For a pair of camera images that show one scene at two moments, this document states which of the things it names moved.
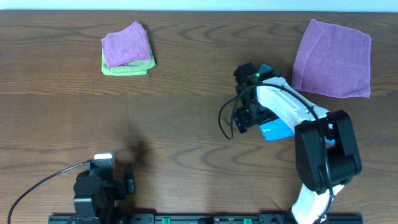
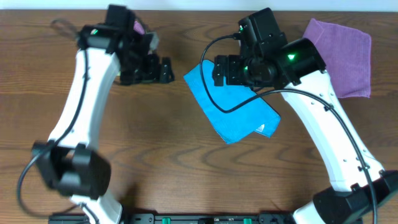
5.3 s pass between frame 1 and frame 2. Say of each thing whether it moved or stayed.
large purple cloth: stayed
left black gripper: moved
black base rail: stayed
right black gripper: moved
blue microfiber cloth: moved
